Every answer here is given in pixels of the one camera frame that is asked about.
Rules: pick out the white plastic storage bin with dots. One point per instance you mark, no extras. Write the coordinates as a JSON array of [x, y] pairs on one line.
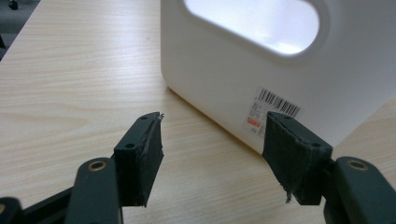
[[218, 77]]

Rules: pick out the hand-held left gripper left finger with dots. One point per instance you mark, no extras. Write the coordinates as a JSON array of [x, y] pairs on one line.
[[137, 161]]

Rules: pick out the dark floor object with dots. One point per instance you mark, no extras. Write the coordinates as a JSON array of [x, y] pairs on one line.
[[13, 4]]

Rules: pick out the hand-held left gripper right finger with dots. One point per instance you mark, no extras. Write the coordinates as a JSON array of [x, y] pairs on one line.
[[295, 155]]

